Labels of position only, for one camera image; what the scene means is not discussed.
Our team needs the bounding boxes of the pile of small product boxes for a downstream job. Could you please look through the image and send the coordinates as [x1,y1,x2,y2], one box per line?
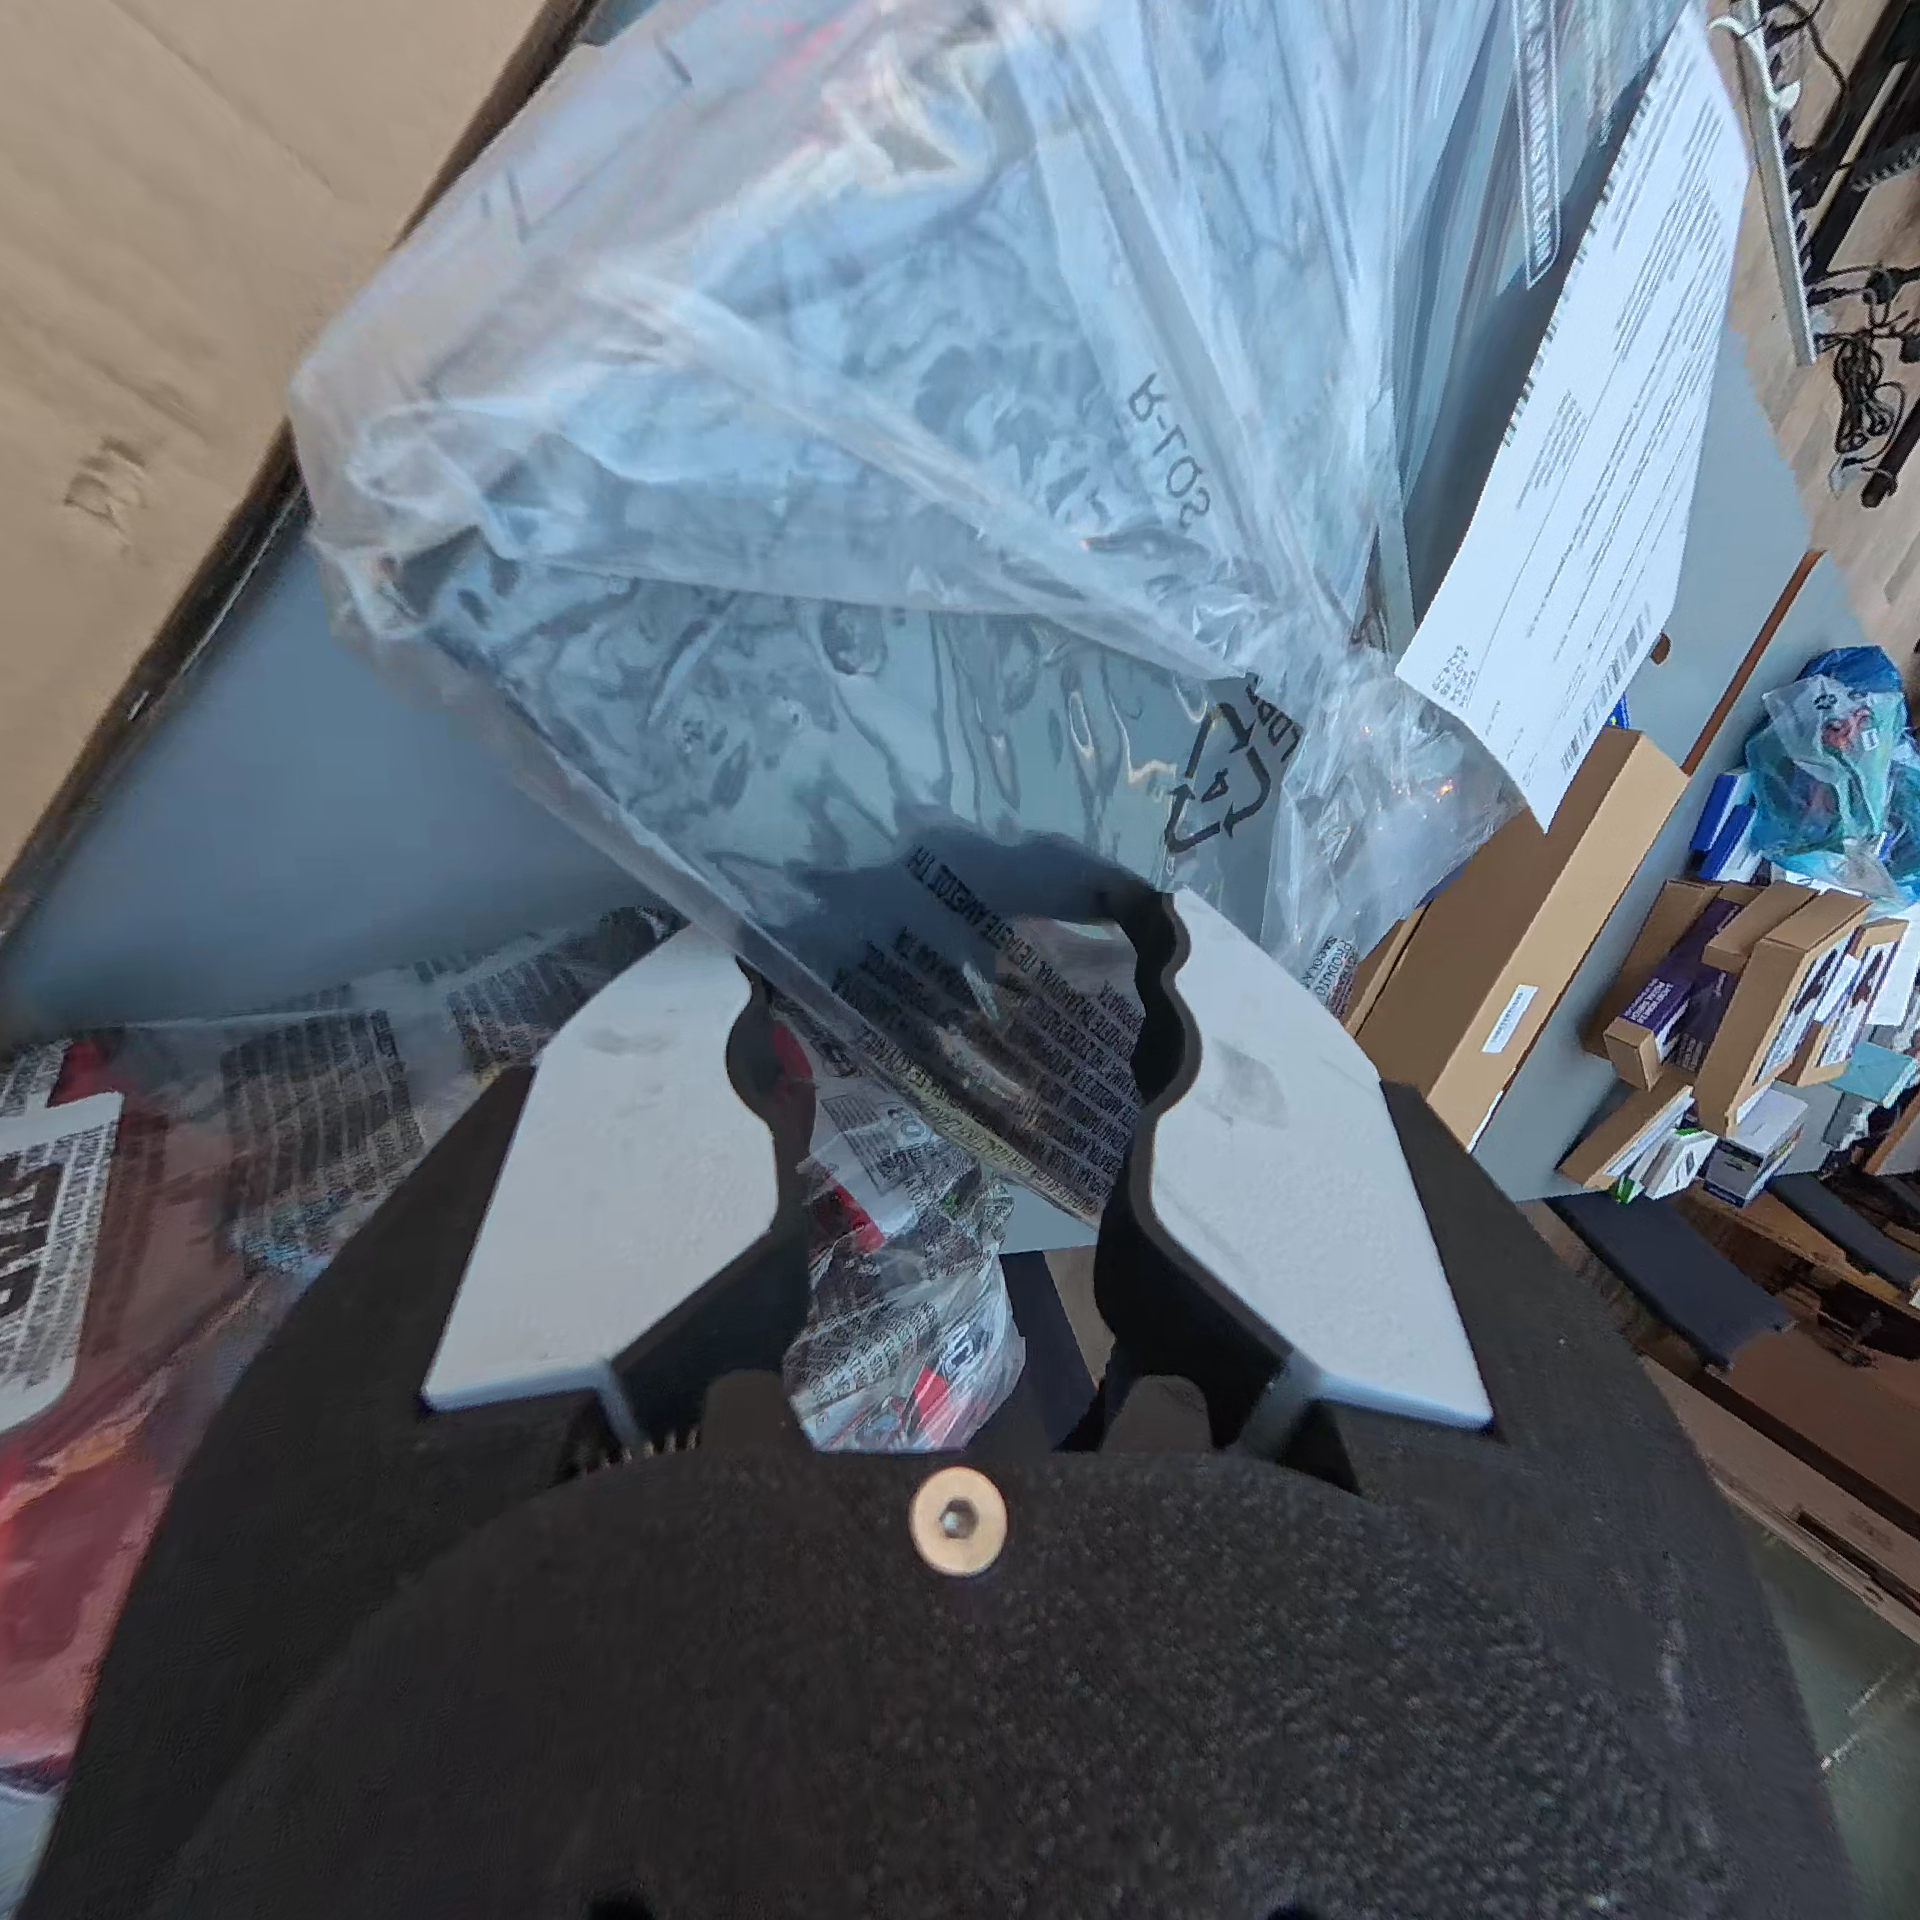
[1558,766,1920,1216]

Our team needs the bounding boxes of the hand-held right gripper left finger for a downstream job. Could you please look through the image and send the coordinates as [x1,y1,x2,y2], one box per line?
[423,929,819,1449]

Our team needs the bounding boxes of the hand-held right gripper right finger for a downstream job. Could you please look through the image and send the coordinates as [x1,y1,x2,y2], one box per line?
[1088,878,1496,1466]

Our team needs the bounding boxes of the clear bag with grey item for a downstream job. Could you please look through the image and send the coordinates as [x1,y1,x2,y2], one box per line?
[288,0,1531,1226]

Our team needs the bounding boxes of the black cables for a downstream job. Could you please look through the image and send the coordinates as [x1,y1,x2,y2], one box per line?
[1808,264,1920,505]

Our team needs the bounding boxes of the black furniture frame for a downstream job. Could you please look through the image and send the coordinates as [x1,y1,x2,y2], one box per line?
[1785,0,1920,278]

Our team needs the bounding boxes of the black padded bench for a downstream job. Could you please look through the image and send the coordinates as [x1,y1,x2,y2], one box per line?
[1551,1185,1793,1366]

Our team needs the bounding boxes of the large dark flat box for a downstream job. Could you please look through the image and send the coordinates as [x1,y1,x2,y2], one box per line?
[1350,0,1696,648]

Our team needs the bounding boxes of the printed bag with white box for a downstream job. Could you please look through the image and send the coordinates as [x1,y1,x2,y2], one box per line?
[0,901,721,1802]

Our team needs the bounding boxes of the long brown cardboard box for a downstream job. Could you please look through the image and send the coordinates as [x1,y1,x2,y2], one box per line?
[1341,726,1688,1149]

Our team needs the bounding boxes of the blue plastic bag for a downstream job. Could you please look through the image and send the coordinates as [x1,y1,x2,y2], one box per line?
[1740,644,1920,902]

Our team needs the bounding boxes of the white power strip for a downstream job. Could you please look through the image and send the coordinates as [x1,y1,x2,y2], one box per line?
[1721,0,1824,366]

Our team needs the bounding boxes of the blue-grey desk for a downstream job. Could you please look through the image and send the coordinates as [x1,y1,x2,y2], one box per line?
[0,0,1824,1254]

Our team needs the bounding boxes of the large flat cardboard sheet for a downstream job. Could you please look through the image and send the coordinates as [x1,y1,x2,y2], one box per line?
[0,0,600,902]

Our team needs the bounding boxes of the white printed paper sheet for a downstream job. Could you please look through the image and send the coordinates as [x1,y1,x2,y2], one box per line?
[1395,8,1757,835]

